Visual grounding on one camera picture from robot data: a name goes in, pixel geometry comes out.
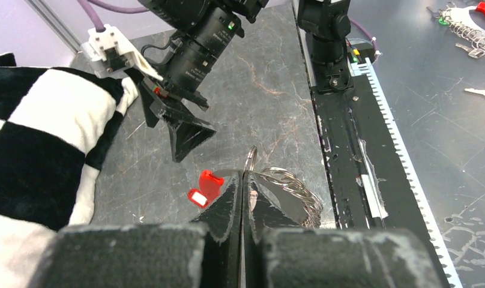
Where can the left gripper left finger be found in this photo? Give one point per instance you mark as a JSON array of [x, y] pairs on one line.
[[222, 251]]

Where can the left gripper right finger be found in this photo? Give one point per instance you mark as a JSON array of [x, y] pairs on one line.
[[271, 241]]

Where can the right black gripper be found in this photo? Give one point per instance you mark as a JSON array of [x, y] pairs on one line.
[[186, 131]]

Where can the metal keyring with red handle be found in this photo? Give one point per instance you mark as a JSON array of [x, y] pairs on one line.
[[292, 196]]

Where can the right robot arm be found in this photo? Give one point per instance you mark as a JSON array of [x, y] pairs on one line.
[[203, 30]]

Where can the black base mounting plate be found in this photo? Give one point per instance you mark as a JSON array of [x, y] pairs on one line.
[[377, 237]]

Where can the black white checkered pillow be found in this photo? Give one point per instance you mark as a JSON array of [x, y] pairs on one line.
[[56, 127]]

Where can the spare key red tag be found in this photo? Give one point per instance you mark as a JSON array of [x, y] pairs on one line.
[[476, 52]]

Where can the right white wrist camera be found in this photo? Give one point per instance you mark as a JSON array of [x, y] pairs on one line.
[[109, 52]]

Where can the spare keyring with red handle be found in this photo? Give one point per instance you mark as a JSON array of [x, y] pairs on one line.
[[458, 20]]

